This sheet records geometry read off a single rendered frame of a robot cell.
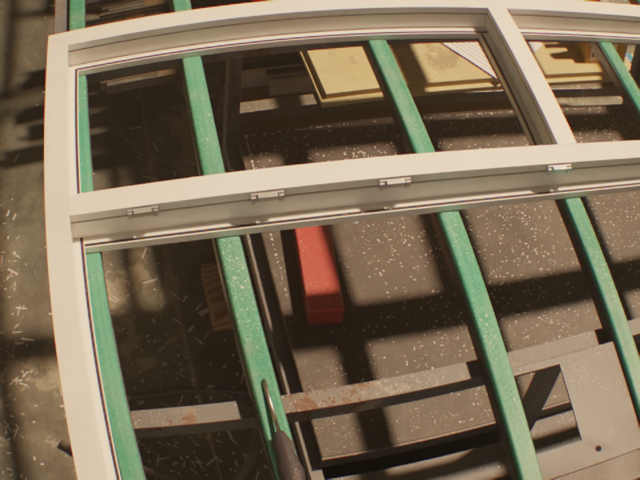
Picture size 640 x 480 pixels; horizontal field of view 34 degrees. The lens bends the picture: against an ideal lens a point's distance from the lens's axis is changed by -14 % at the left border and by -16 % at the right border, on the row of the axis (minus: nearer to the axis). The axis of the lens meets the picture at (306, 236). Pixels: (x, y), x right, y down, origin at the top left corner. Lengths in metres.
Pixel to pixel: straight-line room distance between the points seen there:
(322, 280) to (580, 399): 0.60
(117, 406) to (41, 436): 1.00
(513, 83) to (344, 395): 0.70
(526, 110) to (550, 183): 0.18
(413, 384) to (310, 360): 0.33
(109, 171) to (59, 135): 1.21
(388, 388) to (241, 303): 0.24
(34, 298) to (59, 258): 1.14
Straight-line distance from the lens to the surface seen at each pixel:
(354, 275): 2.08
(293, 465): 1.50
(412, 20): 2.11
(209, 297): 2.71
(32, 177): 3.06
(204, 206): 1.73
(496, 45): 2.13
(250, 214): 1.76
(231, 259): 1.74
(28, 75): 3.38
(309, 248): 2.05
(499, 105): 2.87
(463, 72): 2.41
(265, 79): 2.79
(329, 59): 2.39
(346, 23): 2.09
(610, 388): 1.71
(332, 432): 1.89
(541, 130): 1.96
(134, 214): 1.71
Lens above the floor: 2.23
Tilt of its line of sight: 51 degrees down
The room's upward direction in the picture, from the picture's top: 5 degrees clockwise
